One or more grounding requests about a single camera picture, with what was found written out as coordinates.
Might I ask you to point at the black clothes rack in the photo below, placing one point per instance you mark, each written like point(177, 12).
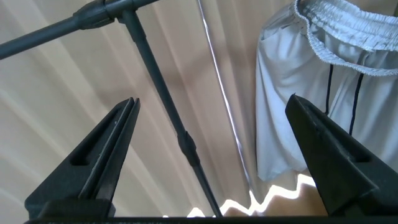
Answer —
point(93, 12)

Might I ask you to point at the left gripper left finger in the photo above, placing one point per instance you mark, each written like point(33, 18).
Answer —
point(62, 186)

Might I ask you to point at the beige curtain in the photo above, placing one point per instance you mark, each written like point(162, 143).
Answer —
point(62, 93)

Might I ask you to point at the pale grey shorts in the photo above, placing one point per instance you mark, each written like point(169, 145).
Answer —
point(286, 93)

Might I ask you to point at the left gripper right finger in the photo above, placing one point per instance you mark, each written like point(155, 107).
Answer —
point(335, 174)

